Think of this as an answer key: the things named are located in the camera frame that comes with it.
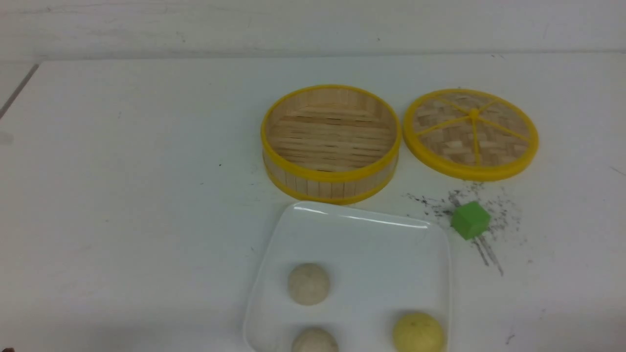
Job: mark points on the white steamed bun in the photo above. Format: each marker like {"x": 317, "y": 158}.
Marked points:
{"x": 308, "y": 284}

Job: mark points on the yellow steamed bun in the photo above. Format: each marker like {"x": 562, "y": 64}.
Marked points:
{"x": 418, "y": 332}

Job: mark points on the white square plate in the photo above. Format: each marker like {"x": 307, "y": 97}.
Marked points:
{"x": 381, "y": 267}

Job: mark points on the beige steamed bun on plate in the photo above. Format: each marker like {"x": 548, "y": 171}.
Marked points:
{"x": 314, "y": 340}

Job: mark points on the bamboo steamer basket yellow rim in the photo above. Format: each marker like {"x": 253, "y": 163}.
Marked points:
{"x": 330, "y": 143}

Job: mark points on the woven bamboo steamer lid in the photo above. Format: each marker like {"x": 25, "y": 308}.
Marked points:
{"x": 470, "y": 135}

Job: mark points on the green cube block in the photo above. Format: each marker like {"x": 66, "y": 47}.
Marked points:
{"x": 470, "y": 220}

